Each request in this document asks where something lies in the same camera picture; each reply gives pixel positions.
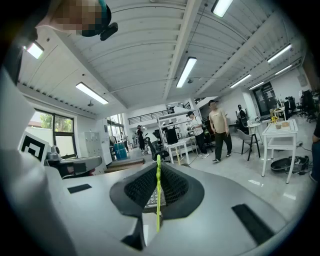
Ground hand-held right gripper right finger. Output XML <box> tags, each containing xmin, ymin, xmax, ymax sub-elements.
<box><xmin>146</xmin><ymin>162</ymin><xmax>288</xmax><ymax>256</ymax></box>

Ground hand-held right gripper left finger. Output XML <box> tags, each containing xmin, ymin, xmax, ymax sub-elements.
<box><xmin>46</xmin><ymin>161</ymin><xmax>160</xmax><ymax>256</ymax></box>

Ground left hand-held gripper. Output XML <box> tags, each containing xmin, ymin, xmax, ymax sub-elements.
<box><xmin>17</xmin><ymin>131</ymin><xmax>103</xmax><ymax>179</ymax></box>

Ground yellow-green thin strip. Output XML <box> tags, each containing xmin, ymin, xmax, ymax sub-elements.
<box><xmin>155</xmin><ymin>154</ymin><xmax>163</xmax><ymax>234</ymax></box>

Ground white lockers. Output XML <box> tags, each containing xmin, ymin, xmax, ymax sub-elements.
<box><xmin>83</xmin><ymin>131</ymin><xmax>104</xmax><ymax>159</ymax></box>

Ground blue bin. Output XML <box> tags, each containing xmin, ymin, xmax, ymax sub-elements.
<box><xmin>114</xmin><ymin>142</ymin><xmax>128</xmax><ymax>160</ymax></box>

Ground wooden step platform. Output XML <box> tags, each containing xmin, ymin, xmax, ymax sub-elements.
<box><xmin>104</xmin><ymin>157</ymin><xmax>146</xmax><ymax>173</ymax></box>

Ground black framed window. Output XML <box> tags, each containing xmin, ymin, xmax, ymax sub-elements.
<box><xmin>27</xmin><ymin>108</ymin><xmax>77</xmax><ymax>159</ymax></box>

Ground dark lattice metal table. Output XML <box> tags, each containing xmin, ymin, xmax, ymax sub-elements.
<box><xmin>143</xmin><ymin>186</ymin><xmax>167</xmax><ymax>215</ymax></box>

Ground black office chair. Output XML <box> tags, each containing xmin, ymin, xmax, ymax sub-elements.
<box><xmin>297</xmin><ymin>89</ymin><xmax>320</xmax><ymax>123</ymax></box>
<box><xmin>283</xmin><ymin>96</ymin><xmax>297</xmax><ymax>118</ymax></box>
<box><xmin>146</xmin><ymin>136</ymin><xmax>171</xmax><ymax>163</ymax></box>

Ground long ceiling light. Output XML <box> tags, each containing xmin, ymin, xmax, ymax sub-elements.
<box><xmin>175</xmin><ymin>56</ymin><xmax>198</xmax><ymax>89</ymax></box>
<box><xmin>75</xmin><ymin>81</ymin><xmax>110</xmax><ymax>105</ymax></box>
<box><xmin>248</xmin><ymin>81</ymin><xmax>265</xmax><ymax>91</ymax></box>
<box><xmin>229</xmin><ymin>73</ymin><xmax>252</xmax><ymax>89</ymax></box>
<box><xmin>24</xmin><ymin>41</ymin><xmax>45</xmax><ymax>60</ymax></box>
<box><xmin>266</xmin><ymin>43</ymin><xmax>293</xmax><ymax>63</ymax></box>
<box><xmin>274</xmin><ymin>64</ymin><xmax>293</xmax><ymax>76</ymax></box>
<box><xmin>211</xmin><ymin>0</ymin><xmax>235</xmax><ymax>18</ymax></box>

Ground black balcony railing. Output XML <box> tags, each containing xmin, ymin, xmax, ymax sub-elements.
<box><xmin>127</xmin><ymin>107</ymin><xmax>176</xmax><ymax>126</ymax></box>

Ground white desk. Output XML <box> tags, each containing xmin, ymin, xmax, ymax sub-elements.
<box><xmin>166</xmin><ymin>139</ymin><xmax>191</xmax><ymax>165</ymax></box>

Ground black box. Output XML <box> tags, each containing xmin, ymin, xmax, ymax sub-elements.
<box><xmin>165</xmin><ymin>128</ymin><xmax>179</xmax><ymax>145</ymax></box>

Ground black round floor device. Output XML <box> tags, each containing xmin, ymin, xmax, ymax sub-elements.
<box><xmin>270</xmin><ymin>157</ymin><xmax>293</xmax><ymax>173</ymax></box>

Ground white metal rack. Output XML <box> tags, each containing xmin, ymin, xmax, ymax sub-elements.
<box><xmin>156</xmin><ymin>109</ymin><xmax>200</xmax><ymax>153</ymax></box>

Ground white square table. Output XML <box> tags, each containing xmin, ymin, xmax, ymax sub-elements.
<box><xmin>261</xmin><ymin>118</ymin><xmax>300</xmax><ymax>185</ymax></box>

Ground black door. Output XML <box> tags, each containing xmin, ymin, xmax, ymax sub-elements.
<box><xmin>252</xmin><ymin>81</ymin><xmax>277</xmax><ymax>118</ymax></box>

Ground person's head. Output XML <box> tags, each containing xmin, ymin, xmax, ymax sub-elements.
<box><xmin>36</xmin><ymin>0</ymin><xmax>106</xmax><ymax>36</ymax></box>

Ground black head-mounted camera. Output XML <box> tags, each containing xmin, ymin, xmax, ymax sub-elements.
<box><xmin>82</xmin><ymin>0</ymin><xmax>119</xmax><ymax>42</ymax></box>

